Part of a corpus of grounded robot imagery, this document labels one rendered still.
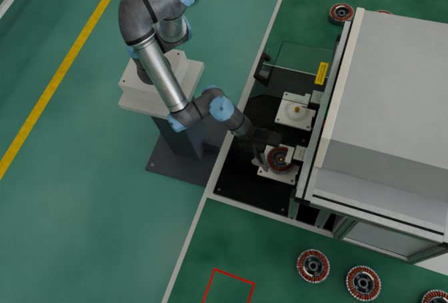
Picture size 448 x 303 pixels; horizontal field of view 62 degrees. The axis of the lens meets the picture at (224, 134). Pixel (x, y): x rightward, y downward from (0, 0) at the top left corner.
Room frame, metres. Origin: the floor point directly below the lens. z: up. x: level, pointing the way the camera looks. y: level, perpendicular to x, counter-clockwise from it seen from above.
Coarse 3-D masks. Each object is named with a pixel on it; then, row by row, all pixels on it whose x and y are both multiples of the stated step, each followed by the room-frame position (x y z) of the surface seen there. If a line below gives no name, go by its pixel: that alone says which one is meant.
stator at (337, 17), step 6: (336, 6) 1.18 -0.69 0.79; (342, 6) 1.17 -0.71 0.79; (348, 6) 1.16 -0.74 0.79; (330, 12) 1.16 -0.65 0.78; (336, 12) 1.16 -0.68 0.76; (342, 12) 1.15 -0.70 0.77; (348, 12) 1.13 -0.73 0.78; (330, 18) 1.14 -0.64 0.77; (336, 18) 1.11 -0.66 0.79; (342, 18) 1.10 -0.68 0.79; (348, 18) 1.09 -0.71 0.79; (336, 24) 1.10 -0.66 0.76; (342, 24) 1.09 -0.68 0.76
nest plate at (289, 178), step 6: (282, 144) 0.57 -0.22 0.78; (276, 162) 0.51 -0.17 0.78; (294, 168) 0.46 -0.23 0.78; (258, 174) 0.48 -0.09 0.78; (264, 174) 0.47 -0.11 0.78; (270, 174) 0.47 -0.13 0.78; (276, 174) 0.46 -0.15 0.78; (288, 174) 0.45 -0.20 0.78; (294, 174) 0.44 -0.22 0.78; (282, 180) 0.43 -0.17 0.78; (288, 180) 0.42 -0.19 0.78
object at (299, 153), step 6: (288, 150) 0.50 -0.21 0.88; (294, 150) 0.48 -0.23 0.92; (300, 150) 0.48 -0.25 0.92; (306, 150) 0.47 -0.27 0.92; (288, 156) 0.48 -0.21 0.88; (294, 156) 0.46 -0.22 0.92; (300, 156) 0.45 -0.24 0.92; (288, 162) 0.46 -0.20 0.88; (294, 162) 0.45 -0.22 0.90; (300, 162) 0.43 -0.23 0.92
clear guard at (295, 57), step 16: (272, 48) 0.86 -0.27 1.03; (288, 48) 0.82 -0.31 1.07; (304, 48) 0.80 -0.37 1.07; (320, 48) 0.78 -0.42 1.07; (272, 64) 0.77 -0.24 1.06; (288, 64) 0.75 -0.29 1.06; (304, 64) 0.73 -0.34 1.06; (256, 80) 0.76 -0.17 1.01; (272, 80) 0.70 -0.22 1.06; (288, 80) 0.68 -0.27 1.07; (304, 80) 0.67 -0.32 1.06; (256, 96) 0.67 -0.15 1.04; (272, 96) 0.64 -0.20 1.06; (288, 96) 0.62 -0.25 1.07; (304, 96) 0.61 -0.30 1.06; (320, 96) 0.59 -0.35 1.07
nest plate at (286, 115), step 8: (288, 104) 0.74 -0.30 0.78; (296, 104) 0.73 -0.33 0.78; (280, 112) 0.72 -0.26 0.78; (288, 112) 0.71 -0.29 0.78; (296, 112) 0.70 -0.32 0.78; (304, 112) 0.69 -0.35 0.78; (312, 112) 0.68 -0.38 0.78; (280, 120) 0.68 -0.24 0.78; (288, 120) 0.67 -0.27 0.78; (296, 120) 0.66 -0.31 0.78; (304, 120) 0.65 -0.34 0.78; (304, 128) 0.62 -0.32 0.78
